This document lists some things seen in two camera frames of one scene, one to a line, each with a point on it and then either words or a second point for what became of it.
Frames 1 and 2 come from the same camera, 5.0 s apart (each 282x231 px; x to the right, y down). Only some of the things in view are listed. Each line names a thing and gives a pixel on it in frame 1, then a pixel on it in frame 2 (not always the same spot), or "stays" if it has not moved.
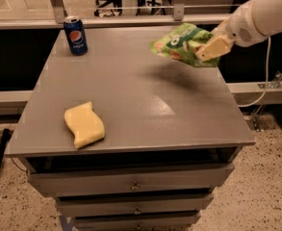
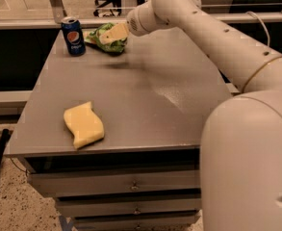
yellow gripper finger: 216,48 → 120,31
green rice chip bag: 179,44 → 113,46
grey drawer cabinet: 172,133 stays
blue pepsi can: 76,35 stays
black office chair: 115,0 stays
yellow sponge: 85,124 stays
